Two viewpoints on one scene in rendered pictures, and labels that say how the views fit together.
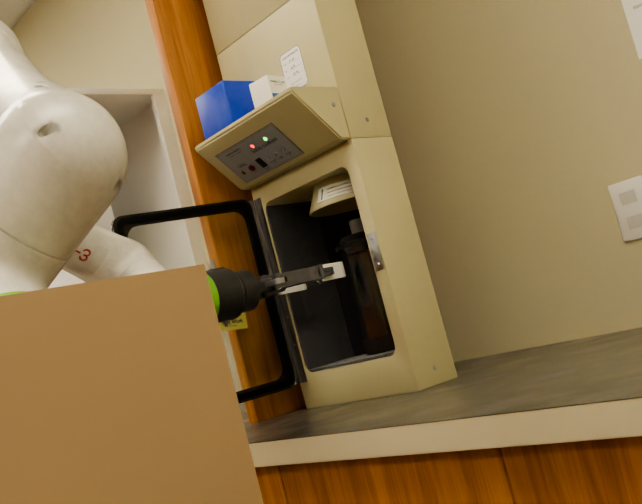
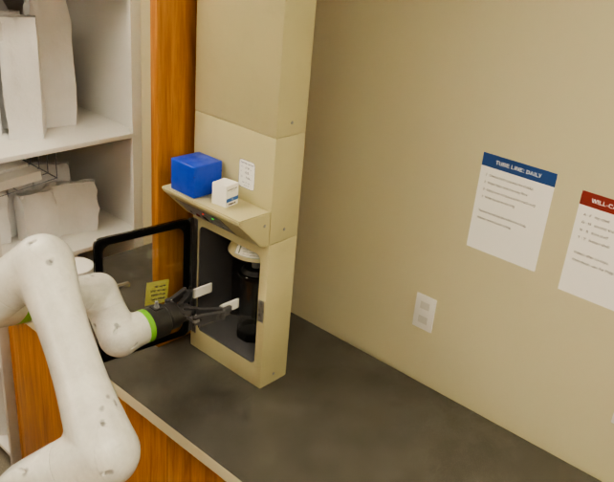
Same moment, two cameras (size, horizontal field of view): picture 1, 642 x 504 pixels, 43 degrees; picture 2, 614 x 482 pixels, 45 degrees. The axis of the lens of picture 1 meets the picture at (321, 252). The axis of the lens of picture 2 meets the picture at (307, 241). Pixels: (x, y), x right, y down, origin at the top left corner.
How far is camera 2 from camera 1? 1.23 m
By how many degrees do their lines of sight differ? 31
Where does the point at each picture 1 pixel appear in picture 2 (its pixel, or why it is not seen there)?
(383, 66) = (317, 111)
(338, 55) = (279, 188)
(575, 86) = (426, 228)
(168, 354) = not seen: outside the picture
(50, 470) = not seen: outside the picture
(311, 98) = (251, 227)
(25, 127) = (97, 470)
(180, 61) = (166, 105)
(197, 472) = not seen: outside the picture
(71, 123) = (119, 468)
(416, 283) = (279, 327)
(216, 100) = (186, 175)
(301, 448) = (183, 441)
